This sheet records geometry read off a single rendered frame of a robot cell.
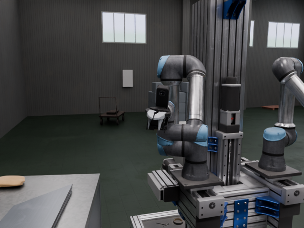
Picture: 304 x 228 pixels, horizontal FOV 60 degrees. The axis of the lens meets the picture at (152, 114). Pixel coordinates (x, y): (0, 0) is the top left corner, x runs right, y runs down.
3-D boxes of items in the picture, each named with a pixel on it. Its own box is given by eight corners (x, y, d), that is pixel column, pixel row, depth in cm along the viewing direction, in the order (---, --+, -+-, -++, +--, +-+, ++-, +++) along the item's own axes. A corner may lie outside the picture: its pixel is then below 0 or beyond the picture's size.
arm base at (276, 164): (253, 163, 162) (254, 148, 161) (273, 162, 166) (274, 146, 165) (269, 173, 148) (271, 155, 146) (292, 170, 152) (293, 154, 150)
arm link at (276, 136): (258, 150, 156) (259, 128, 154) (268, 146, 165) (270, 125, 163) (278, 155, 147) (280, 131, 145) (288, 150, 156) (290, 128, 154)
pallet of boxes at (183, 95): (155, 129, 751) (155, 83, 731) (148, 123, 836) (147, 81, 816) (200, 126, 786) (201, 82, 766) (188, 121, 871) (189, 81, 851)
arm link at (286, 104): (268, 146, 164) (273, 57, 155) (278, 142, 174) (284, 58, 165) (287, 150, 155) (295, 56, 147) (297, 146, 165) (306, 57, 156)
